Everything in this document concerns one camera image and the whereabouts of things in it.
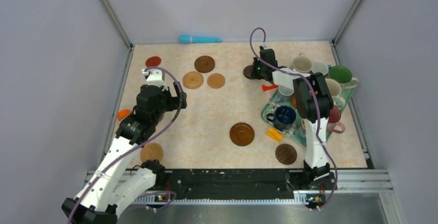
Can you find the dark walnut coaster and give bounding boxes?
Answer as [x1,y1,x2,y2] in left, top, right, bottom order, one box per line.
[243,65,255,79]

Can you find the red round coaster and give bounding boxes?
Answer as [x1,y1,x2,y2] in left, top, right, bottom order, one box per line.
[145,56,162,67]

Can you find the light wood coaster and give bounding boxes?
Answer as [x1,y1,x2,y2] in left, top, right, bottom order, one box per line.
[207,73,226,89]

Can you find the woven rattan coaster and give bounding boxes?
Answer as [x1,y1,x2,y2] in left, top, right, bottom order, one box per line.
[182,71,204,89]

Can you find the dark brown grooved coaster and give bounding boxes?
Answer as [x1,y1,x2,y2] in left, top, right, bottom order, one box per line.
[194,55,215,73]

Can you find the large brown wooden saucer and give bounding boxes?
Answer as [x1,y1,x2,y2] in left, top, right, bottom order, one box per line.
[229,122,255,147]

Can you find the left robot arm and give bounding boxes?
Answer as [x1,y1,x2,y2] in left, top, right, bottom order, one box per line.
[61,82,187,223]

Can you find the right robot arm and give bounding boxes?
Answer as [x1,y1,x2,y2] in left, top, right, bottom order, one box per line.
[250,46,336,189]

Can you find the small grey cup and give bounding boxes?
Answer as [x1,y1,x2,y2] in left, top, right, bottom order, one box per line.
[277,86,294,103]

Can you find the cork coaster near base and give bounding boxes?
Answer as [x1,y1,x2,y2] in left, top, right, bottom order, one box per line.
[140,142,164,162]

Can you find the dark woven coaster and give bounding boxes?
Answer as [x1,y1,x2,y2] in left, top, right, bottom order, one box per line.
[275,144,298,165]

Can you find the orange toy block piece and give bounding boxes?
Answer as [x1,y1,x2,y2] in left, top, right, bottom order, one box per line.
[117,109,131,121]

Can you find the cream seashell mug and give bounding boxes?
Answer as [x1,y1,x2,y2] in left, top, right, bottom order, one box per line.
[292,55,313,73]

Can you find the dark blue mug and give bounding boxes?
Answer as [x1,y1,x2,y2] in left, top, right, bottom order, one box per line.
[266,106,296,131]

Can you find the white blue mug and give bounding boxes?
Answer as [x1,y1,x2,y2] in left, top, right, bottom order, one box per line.
[310,61,330,77]

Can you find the yellow toy block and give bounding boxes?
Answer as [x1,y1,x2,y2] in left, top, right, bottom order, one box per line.
[267,127,284,143]

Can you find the green patterned tray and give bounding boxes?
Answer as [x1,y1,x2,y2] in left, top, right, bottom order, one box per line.
[261,77,359,147]

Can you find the blue marker pen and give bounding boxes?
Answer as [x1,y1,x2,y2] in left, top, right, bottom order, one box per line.
[178,35,222,44]

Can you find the cream large mug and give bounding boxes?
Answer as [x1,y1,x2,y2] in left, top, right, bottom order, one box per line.
[325,78,346,108]

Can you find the green mug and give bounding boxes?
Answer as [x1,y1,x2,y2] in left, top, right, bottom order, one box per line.
[328,65,359,90]

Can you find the maroon pink mug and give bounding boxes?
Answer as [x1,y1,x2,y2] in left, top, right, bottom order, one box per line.
[327,106,346,134]

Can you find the orange toy handle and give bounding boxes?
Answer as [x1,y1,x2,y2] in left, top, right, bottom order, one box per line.
[261,84,278,92]

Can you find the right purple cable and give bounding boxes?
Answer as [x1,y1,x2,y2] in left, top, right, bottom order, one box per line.
[249,27,339,213]

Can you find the purple cable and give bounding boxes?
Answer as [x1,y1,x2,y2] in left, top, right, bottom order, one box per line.
[67,66,182,224]
[249,27,339,213]

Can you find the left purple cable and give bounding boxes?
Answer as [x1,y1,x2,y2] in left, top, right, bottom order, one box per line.
[67,66,182,224]

